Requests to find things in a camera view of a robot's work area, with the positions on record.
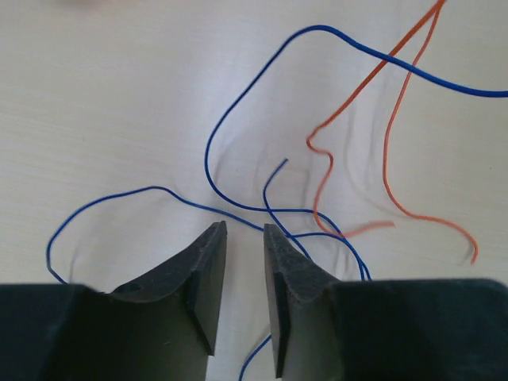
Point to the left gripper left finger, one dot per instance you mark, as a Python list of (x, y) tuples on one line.
[(161, 325)]

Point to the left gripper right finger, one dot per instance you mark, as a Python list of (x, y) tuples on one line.
[(420, 329)]

